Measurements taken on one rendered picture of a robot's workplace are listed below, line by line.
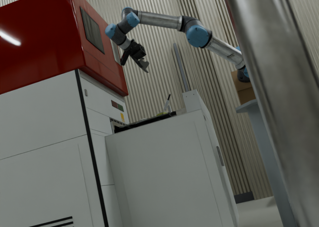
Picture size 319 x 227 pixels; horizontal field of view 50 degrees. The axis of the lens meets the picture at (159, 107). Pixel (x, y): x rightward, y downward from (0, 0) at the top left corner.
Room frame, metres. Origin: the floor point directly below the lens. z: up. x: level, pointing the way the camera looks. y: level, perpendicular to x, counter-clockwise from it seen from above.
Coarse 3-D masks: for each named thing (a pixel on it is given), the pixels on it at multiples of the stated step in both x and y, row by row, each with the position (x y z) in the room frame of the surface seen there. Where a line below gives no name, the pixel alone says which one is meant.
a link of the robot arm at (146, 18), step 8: (128, 8) 1.80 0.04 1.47; (144, 16) 1.81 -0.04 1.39; (152, 16) 1.82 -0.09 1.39; (160, 16) 1.83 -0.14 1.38; (168, 16) 1.85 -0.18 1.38; (176, 16) 1.87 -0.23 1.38; (184, 16) 1.87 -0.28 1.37; (144, 24) 1.86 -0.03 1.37; (152, 24) 1.85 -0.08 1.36; (160, 24) 1.86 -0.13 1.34; (168, 24) 1.86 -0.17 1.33; (176, 24) 1.87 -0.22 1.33; (184, 24) 1.87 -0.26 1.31; (184, 32) 1.91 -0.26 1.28
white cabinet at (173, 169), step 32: (160, 128) 2.03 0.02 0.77; (192, 128) 2.00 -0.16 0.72; (128, 160) 2.07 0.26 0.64; (160, 160) 2.04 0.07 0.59; (192, 160) 2.01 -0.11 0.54; (128, 192) 2.08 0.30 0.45; (160, 192) 2.05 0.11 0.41; (192, 192) 2.02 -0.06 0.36; (224, 192) 1.99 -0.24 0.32; (128, 224) 2.09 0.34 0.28; (160, 224) 2.06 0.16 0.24; (192, 224) 2.02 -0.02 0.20; (224, 224) 2.00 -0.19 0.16
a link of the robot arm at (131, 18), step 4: (128, 12) 1.75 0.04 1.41; (132, 12) 1.70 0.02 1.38; (124, 16) 1.72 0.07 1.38; (128, 16) 1.69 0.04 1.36; (132, 16) 1.69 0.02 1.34; (136, 16) 1.73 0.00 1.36; (124, 20) 1.70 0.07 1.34; (128, 20) 1.69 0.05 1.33; (132, 20) 1.69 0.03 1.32; (136, 20) 1.70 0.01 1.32; (120, 24) 1.71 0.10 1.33; (124, 24) 1.71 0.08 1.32; (128, 24) 1.71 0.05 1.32; (132, 24) 1.71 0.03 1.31; (136, 24) 1.72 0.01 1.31; (120, 28) 1.72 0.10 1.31; (124, 28) 1.72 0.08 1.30; (128, 28) 1.73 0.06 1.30; (132, 28) 1.75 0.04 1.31; (124, 32) 1.74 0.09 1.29
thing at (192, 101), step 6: (192, 90) 2.05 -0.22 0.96; (186, 96) 2.06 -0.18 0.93; (192, 96) 2.05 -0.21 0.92; (198, 96) 2.07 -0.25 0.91; (186, 102) 2.06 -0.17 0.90; (192, 102) 2.05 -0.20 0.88; (198, 102) 2.05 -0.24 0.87; (186, 108) 2.06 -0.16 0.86; (192, 108) 2.05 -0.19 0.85; (198, 108) 2.05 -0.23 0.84; (204, 108) 2.32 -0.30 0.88
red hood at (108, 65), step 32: (32, 0) 1.94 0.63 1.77; (64, 0) 1.90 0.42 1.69; (0, 32) 1.99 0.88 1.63; (32, 32) 1.95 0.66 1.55; (64, 32) 1.91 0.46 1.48; (96, 32) 2.20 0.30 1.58; (0, 64) 1.99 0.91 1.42; (32, 64) 1.96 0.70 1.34; (64, 64) 1.92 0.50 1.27; (96, 64) 2.08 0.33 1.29
